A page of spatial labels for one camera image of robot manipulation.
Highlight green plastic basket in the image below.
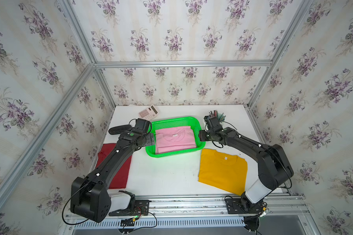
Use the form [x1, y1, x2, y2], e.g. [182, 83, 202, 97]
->
[146, 117, 206, 158]

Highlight pink t-shirt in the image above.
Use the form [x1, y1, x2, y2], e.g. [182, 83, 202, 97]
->
[156, 126, 196, 154]

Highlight yellow t-shirt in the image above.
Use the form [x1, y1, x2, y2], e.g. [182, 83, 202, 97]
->
[198, 149, 248, 195]

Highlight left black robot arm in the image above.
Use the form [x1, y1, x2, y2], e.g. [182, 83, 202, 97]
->
[68, 118, 152, 223]

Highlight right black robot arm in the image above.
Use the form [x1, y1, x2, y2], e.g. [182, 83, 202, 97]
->
[199, 116, 294, 208]

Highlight red folded t-shirt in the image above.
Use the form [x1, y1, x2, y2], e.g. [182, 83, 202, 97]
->
[96, 143, 132, 190]

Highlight pink calculator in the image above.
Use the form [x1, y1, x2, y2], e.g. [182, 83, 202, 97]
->
[139, 105, 159, 121]

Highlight coloured pencils bunch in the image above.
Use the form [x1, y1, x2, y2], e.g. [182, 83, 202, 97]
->
[209, 110, 226, 122]

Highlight black oval case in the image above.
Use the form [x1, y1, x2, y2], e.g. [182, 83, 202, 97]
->
[108, 124, 132, 135]

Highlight small circuit board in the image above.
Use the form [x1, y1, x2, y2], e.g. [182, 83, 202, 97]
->
[120, 218, 136, 227]

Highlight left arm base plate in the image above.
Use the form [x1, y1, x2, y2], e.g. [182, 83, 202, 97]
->
[108, 191, 150, 216]

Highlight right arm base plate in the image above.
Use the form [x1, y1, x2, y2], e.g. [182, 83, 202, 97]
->
[224, 196, 267, 214]

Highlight black round floor mount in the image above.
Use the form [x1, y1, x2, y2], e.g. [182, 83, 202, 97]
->
[244, 216, 260, 232]

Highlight aluminium front rail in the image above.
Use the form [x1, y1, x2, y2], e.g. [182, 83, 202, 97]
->
[65, 195, 311, 219]

